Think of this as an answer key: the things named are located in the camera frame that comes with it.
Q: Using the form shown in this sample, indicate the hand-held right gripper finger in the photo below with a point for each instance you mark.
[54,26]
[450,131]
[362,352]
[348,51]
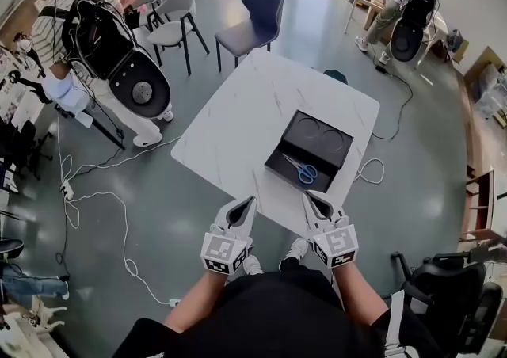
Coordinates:
[308,212]
[336,212]

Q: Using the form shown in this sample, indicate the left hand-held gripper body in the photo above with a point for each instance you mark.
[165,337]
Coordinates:
[222,251]

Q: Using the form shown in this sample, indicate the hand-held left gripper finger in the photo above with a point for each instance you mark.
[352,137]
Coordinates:
[251,225]
[222,215]

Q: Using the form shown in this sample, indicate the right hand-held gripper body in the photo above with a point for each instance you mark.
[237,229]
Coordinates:
[336,243]

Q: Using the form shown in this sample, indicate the black box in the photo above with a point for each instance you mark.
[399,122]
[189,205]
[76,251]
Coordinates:
[313,150]

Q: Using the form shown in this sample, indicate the person's left forearm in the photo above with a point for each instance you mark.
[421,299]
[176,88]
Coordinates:
[190,301]

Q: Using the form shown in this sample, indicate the person's right forearm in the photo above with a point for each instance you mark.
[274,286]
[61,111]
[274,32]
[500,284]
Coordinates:
[356,297]

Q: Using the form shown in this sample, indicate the person's left white shoe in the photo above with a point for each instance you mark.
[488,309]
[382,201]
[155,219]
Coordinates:
[252,265]

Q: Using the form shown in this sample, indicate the person's white shoe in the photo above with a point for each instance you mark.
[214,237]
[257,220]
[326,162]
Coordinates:
[296,249]
[252,265]

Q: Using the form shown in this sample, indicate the person's right white shoe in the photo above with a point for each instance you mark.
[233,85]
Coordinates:
[296,249]

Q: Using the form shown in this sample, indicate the white power strip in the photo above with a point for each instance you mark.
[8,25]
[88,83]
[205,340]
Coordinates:
[174,302]
[67,190]

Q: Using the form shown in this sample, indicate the person's black clothing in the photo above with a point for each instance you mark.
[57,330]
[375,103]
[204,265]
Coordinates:
[269,317]

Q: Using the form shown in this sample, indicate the white marble table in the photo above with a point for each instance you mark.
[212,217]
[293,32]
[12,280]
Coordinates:
[237,119]

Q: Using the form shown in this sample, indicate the black mesh office chair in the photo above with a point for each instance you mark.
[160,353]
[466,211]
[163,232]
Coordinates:
[451,301]

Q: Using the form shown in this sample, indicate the dark teal stool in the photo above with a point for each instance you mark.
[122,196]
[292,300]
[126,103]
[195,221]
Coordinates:
[336,76]

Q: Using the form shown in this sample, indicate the brown wooden stand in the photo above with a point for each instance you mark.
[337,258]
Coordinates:
[481,206]

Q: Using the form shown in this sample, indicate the white animal figurine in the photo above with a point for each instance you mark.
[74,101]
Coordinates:
[47,314]

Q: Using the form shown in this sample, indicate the table with pale blue cloth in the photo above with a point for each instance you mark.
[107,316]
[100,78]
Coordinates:
[63,91]

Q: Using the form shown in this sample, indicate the grey bag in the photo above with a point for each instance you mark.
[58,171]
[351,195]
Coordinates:
[457,45]

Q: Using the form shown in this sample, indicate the black backpack rig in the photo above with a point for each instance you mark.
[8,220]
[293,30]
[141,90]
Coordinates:
[103,47]
[414,20]

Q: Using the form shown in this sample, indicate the dark blue chair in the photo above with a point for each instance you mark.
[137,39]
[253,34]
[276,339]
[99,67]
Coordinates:
[261,8]

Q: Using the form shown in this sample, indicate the black stool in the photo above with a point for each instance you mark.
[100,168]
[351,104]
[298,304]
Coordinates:
[12,247]

